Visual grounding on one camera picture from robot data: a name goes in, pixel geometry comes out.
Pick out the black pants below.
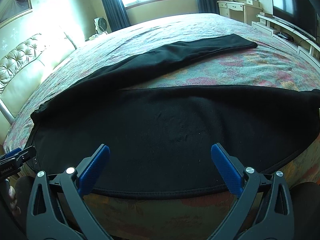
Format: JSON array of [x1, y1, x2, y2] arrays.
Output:
[[27, 34, 319, 199]]

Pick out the left hand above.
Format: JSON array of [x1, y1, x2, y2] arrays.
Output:
[[8, 185, 21, 217]]

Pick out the cream tufted headboard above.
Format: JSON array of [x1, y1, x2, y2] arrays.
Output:
[[1, 34, 76, 124]]

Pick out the floral bedspread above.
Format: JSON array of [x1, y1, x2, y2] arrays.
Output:
[[1, 14, 319, 239]]

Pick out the white tv stand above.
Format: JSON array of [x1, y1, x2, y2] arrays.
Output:
[[252, 14, 319, 69]]

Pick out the white desk fan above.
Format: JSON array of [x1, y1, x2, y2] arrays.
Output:
[[94, 17, 107, 34]]

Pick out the dark blue left curtain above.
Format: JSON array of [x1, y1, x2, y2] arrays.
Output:
[[101, 0, 131, 31]]

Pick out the white vanity dresser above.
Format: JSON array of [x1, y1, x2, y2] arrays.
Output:
[[217, 0, 263, 25]]

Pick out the black flat television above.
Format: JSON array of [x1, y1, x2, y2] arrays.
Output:
[[272, 0, 318, 41]]

